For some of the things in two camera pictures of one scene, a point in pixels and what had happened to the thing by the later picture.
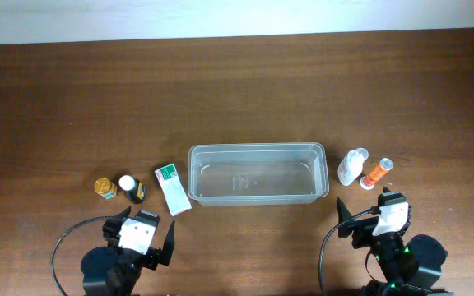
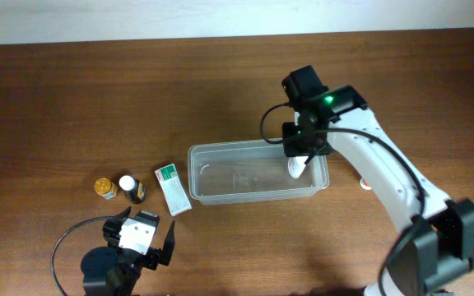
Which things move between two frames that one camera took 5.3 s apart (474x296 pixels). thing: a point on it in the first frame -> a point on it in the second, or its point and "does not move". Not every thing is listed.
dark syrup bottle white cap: (134, 189) does not move
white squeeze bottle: (351, 166) -> (296, 165)
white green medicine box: (173, 191) does not move
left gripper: (155, 254) does not move
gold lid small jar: (105, 187) does not move
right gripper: (364, 229) -> (292, 147)
